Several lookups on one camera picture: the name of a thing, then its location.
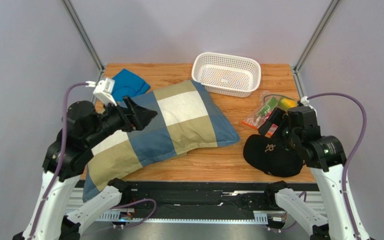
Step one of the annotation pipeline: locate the aluminium slotted rail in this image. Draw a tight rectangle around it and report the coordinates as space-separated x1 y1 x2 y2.
95 212 269 225

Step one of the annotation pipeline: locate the right aluminium frame post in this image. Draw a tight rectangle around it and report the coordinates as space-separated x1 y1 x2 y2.
294 0 342 74

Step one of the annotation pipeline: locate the left aluminium frame post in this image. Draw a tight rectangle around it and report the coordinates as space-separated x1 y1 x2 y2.
60 0 105 74

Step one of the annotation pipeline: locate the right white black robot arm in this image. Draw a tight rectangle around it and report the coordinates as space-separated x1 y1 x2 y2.
258 106 371 240

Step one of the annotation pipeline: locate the white perforated plastic basket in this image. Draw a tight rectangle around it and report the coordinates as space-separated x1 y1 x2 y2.
191 52 262 98

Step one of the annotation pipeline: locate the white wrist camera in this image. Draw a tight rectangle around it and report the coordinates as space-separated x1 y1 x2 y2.
93 77 117 106
299 96 315 110

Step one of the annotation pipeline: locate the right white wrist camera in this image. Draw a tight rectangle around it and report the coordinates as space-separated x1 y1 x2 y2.
299 96 315 110

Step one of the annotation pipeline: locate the blue folded cloth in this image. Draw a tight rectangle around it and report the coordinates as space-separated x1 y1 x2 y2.
111 69 151 102

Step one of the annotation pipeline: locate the checked blue beige pillow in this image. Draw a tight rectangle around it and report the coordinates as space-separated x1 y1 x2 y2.
82 80 240 202

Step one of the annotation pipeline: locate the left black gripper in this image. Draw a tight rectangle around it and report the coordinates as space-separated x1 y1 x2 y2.
86 94 159 148

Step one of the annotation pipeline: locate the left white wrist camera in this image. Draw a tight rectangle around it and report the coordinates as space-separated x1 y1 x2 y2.
93 77 117 106

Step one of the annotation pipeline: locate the aluminium frame post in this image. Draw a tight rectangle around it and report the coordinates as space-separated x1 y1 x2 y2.
294 0 342 74
60 0 105 74

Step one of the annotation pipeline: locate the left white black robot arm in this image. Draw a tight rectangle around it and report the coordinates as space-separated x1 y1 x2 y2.
14 96 157 240

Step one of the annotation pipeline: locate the clear orange zip bag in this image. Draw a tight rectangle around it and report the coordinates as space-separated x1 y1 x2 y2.
241 90 297 130

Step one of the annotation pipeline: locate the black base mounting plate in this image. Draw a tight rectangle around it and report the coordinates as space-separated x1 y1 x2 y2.
75 180 319 221

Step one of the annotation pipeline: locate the black baseball cap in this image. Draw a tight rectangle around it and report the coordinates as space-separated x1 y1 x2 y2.
243 134 304 178

